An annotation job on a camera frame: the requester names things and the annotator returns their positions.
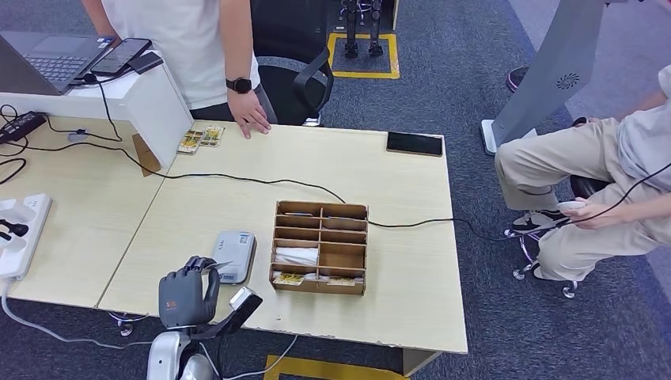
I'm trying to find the standing person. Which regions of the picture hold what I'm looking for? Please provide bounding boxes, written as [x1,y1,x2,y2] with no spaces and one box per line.
[81,0,279,140]

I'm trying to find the black plug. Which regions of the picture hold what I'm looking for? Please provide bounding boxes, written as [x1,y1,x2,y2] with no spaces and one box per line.
[0,218,30,242]

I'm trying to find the thin white cable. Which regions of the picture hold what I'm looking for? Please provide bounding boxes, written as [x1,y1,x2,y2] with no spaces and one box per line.
[217,335,299,380]

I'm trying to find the small black power bank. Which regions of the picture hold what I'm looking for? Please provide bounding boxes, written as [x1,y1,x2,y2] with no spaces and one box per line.
[127,51,165,75]

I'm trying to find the black office chair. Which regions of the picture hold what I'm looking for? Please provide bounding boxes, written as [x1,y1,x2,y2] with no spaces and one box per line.
[250,0,336,127]

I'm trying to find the dark shoe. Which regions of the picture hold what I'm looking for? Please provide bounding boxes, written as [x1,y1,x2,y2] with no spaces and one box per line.
[506,65,530,94]

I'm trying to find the black laptop cable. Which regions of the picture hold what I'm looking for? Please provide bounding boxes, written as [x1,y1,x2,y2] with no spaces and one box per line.
[73,72,124,143]

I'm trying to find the white power strip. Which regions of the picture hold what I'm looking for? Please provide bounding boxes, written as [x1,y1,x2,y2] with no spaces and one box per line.
[0,193,54,282]

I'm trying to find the brown cardboard piece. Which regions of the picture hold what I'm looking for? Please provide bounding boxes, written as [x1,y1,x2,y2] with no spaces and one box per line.
[131,133,163,177]

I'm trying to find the standing person's left hand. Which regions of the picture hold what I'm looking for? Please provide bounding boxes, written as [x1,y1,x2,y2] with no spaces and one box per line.
[226,89,272,140]

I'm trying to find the white power strip cable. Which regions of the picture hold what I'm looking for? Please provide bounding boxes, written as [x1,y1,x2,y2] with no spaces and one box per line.
[0,280,158,352]

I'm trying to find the brown wooden organizer box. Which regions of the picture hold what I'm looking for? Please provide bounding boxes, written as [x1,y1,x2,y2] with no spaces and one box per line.
[268,199,370,297]

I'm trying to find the black humanoid robot legs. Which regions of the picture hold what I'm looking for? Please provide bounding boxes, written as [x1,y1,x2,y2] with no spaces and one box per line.
[340,0,385,59]

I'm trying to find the grey laptop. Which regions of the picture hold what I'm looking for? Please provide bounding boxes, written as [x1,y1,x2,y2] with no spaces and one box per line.
[0,30,116,97]

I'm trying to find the long black cable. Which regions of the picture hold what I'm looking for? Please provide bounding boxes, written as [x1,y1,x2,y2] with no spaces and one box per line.
[0,140,671,242]

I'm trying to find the seated person's left hand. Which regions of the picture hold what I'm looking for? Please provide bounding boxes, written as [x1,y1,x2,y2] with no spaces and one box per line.
[559,198,613,230]

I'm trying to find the white desktop riser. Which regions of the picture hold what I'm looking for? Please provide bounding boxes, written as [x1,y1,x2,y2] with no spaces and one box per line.
[0,49,194,170]

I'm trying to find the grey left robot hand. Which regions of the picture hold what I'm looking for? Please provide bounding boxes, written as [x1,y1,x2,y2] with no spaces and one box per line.
[157,256,222,330]

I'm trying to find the black power adapter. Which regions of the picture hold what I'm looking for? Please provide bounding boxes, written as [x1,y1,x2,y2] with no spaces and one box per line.
[0,111,48,146]

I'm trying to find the black looped cable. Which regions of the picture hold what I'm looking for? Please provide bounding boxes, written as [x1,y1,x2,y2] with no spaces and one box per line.
[0,104,30,187]

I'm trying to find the black wristwatch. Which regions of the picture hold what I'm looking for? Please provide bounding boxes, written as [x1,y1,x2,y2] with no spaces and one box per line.
[225,77,254,96]

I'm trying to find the chrome desk caster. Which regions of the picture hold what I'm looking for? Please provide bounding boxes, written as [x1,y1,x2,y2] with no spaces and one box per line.
[108,312,153,338]

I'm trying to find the grey kiosk stand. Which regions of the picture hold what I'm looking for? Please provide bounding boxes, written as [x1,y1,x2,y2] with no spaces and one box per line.
[480,0,612,157]

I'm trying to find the seated person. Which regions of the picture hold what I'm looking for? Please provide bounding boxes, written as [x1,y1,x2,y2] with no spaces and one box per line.
[494,65,671,284]

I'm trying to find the black smartphone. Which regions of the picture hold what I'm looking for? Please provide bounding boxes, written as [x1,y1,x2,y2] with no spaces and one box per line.
[89,37,153,78]

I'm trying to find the black stool chrome legs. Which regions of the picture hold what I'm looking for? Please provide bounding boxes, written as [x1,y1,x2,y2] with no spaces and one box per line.
[502,174,616,301]

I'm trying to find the beige desk leg panel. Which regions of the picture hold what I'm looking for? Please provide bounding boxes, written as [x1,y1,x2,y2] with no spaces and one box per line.
[402,348,442,378]

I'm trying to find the grey white card reader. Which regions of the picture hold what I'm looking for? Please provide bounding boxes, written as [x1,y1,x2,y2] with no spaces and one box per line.
[210,230,258,286]

